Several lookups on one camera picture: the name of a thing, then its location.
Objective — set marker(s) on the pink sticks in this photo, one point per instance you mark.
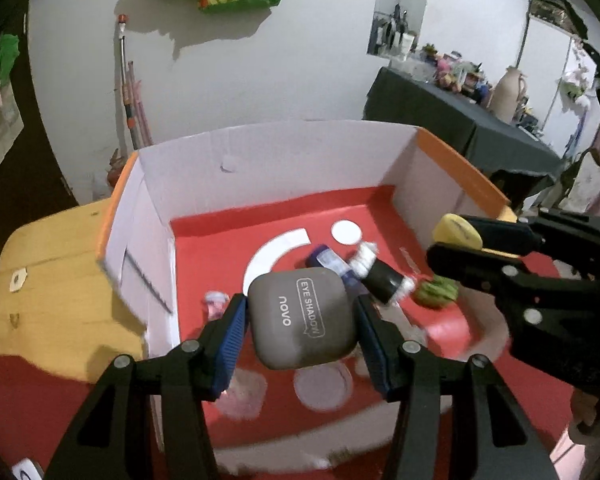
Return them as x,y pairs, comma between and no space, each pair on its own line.
140,110

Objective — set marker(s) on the green fuzzy hair clip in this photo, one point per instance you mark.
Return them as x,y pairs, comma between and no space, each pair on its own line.
435,294

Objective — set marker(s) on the red table mat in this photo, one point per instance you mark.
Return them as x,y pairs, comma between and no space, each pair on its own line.
55,395

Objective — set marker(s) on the small yellow toy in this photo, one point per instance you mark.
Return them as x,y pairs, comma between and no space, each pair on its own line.
452,230

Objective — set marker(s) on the blue small bottle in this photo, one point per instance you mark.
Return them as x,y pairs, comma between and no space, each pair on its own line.
330,260

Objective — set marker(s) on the metal clothes rack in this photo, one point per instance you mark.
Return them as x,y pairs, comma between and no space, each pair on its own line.
550,10

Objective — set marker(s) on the row of small ornaments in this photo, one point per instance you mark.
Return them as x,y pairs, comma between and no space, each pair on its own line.
450,67

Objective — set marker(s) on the white and orange cardboard box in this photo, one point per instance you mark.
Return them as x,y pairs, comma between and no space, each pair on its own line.
280,160

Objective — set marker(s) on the round white lid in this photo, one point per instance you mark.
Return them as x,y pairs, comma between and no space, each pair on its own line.
322,387

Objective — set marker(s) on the grey eye shadow case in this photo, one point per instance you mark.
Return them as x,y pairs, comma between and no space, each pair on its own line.
300,320

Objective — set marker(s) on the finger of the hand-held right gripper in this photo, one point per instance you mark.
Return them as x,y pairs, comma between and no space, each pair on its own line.
470,270
505,237

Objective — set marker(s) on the wooden table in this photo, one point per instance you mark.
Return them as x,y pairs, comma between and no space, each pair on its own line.
55,260

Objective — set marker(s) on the small white sticker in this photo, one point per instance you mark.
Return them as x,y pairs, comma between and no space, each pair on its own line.
17,280

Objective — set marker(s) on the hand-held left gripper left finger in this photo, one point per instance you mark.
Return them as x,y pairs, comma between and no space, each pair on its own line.
227,347

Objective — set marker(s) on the wall mirror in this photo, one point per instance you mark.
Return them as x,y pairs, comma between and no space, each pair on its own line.
395,15

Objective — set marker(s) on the beige paper bag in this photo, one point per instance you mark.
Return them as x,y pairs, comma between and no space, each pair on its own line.
0,135

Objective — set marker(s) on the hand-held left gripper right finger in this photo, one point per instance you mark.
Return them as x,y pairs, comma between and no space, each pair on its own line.
375,352

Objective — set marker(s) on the metal pole with red tip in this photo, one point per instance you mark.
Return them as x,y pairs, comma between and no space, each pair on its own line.
124,60

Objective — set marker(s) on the green plush toy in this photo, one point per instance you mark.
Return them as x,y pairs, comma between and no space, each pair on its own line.
7,52

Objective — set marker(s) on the beige ceramic vase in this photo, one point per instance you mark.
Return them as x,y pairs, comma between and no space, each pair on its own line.
507,92

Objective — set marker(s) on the table with dark cloth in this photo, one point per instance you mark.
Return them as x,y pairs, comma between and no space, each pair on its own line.
455,125

